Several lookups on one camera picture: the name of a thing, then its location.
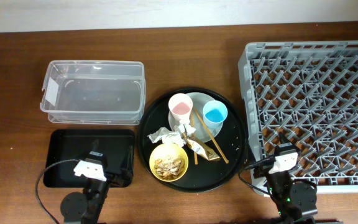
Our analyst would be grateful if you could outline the food scraps and rice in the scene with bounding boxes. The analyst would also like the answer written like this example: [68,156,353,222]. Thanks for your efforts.
[154,156,185,180]

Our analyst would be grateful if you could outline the yellow bowl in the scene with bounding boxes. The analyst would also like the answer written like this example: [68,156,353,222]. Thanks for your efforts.
[149,143,189,182]

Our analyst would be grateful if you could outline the large white napkin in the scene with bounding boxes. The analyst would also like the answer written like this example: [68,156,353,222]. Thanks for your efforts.
[147,127,185,147]

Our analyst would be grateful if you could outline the gold snack wrapper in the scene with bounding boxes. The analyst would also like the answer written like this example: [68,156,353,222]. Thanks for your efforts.
[183,134,221,161]

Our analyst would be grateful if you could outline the pink cup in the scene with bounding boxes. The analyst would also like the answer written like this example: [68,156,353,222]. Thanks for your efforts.
[168,93,193,121]

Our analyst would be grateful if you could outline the small white napkin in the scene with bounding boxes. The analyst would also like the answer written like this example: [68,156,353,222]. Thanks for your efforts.
[173,119,196,136]

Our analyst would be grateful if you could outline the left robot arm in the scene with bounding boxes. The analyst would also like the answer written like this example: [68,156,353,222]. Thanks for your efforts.
[60,140,134,223]

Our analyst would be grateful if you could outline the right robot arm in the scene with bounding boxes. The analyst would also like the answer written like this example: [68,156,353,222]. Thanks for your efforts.
[265,133,318,224]

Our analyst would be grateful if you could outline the clear plastic waste bin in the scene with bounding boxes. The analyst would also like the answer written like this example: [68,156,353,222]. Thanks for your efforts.
[40,60,146,126]

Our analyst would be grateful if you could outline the grey dishwasher rack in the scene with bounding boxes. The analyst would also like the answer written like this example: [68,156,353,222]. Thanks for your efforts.
[238,40,358,194]

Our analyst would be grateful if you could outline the black rectangular tray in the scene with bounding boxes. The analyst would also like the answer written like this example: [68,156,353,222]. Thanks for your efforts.
[44,129,135,188]

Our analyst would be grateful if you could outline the right wooden chopstick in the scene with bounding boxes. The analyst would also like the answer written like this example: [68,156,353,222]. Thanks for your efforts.
[193,109,229,164]

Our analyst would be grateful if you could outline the wooden chopstick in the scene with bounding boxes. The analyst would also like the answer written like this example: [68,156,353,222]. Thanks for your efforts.
[190,110,198,166]
[193,109,229,164]

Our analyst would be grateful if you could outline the blue cup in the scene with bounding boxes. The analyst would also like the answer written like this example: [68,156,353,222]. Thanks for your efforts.
[203,100,228,128]

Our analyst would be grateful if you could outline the round black serving tray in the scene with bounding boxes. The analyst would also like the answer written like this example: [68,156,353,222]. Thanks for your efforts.
[137,87,249,192]

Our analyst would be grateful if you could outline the grey plate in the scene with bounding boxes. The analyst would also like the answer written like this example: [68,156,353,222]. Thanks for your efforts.
[168,92,223,142]

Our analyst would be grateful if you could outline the left wooden chopstick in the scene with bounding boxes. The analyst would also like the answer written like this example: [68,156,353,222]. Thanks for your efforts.
[190,110,198,166]

